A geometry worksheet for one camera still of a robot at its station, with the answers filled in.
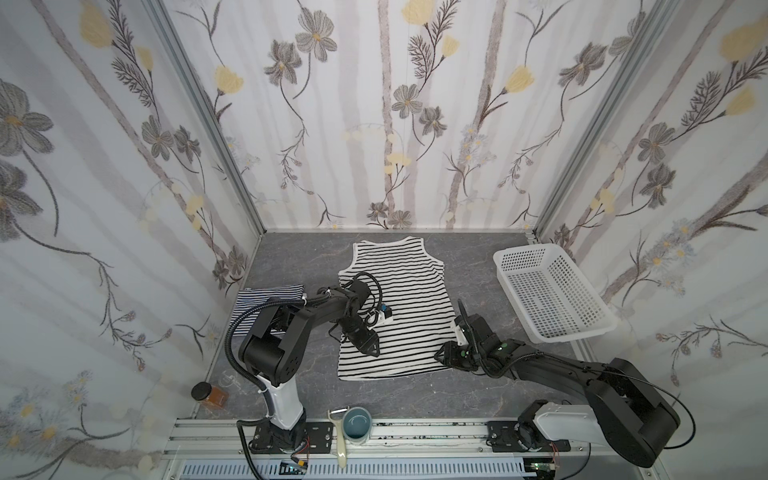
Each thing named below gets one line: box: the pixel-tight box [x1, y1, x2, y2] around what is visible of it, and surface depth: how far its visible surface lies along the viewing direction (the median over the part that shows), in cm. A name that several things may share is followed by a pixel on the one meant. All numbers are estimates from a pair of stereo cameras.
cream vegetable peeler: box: [328, 406, 350, 469], surface depth 74 cm
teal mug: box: [342, 406, 373, 445], surface depth 77 cm
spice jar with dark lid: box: [191, 381, 230, 410], surface depth 75 cm
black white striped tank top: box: [338, 238, 459, 381], surface depth 100 cm
